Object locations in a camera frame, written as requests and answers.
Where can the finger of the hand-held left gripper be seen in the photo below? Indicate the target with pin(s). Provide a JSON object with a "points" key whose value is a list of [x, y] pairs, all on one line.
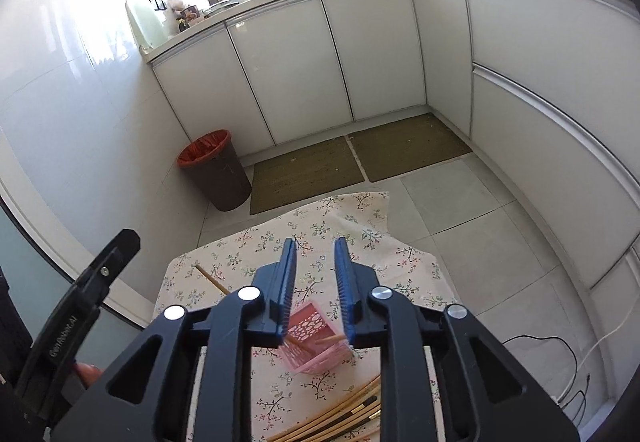
{"points": [[112, 259]]}

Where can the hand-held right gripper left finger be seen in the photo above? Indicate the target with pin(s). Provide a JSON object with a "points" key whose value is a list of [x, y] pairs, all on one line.
{"points": [[286, 292]]}

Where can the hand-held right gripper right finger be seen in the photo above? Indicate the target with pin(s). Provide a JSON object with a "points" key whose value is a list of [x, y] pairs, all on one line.
{"points": [[345, 297]]}

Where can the pink plastic utensil basket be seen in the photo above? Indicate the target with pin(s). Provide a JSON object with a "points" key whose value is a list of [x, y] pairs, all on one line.
{"points": [[310, 327]]}

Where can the bamboo chopstick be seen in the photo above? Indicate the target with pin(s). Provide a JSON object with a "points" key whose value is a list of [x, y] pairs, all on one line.
{"points": [[332, 339], [212, 279]]}

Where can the pile of bamboo chopsticks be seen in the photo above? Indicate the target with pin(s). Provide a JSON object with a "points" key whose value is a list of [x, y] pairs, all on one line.
{"points": [[345, 409]]}

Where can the person's left hand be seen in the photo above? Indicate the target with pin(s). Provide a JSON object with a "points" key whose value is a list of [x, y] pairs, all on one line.
{"points": [[89, 374]]}

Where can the floral tablecloth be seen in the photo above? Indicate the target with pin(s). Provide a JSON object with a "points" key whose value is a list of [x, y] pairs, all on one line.
{"points": [[350, 222]]}

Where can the olive floor mat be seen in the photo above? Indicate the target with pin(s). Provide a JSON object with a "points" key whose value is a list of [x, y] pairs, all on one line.
{"points": [[410, 147], [305, 177]]}

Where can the brown trash bin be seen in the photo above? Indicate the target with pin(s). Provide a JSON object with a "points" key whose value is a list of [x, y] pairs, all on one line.
{"points": [[225, 184]]}

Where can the red trash bag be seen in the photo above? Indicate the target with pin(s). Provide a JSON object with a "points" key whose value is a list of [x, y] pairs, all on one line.
{"points": [[200, 153]]}

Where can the white kitchen cabinets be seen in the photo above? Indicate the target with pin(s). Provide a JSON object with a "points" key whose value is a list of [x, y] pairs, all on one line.
{"points": [[300, 62]]}

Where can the pale green cutting board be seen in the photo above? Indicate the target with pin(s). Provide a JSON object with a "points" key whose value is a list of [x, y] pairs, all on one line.
{"points": [[145, 24]]}

